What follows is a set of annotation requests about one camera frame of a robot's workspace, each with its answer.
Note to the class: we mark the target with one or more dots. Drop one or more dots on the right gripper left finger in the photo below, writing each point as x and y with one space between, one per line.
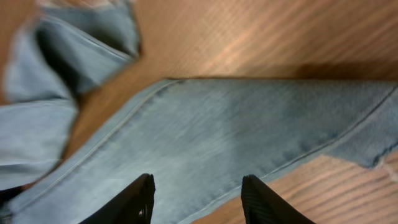
133 205

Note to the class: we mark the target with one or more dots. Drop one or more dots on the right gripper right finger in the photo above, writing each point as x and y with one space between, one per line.
261 205

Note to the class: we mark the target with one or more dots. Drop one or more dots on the light blue denim jeans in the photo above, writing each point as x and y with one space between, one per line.
198 138

